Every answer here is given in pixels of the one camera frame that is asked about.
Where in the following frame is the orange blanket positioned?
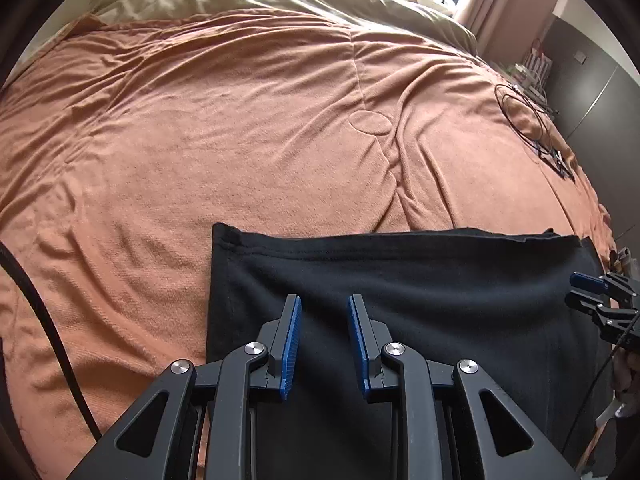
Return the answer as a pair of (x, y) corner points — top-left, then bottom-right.
(0, 10), (616, 480)

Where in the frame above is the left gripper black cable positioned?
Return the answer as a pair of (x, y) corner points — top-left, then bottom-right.
(0, 240), (101, 443)

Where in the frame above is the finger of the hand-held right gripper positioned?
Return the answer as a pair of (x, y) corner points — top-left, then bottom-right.
(571, 270), (640, 306)
(565, 292), (638, 333)

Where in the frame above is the black garment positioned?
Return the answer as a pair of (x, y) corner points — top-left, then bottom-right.
(205, 222), (621, 480)

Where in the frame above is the person's right hand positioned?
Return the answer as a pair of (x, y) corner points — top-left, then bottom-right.
(612, 347), (640, 403)

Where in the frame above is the thin black cable loop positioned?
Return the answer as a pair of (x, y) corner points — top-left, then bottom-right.
(494, 82), (566, 161)

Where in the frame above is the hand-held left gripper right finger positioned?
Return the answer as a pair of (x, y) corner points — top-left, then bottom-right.
(347, 294), (578, 480)

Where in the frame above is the red striped paper bag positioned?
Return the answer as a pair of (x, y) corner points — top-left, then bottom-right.
(527, 37), (553, 81)

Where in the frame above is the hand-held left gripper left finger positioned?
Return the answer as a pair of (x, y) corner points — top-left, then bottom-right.
(65, 294), (303, 480)

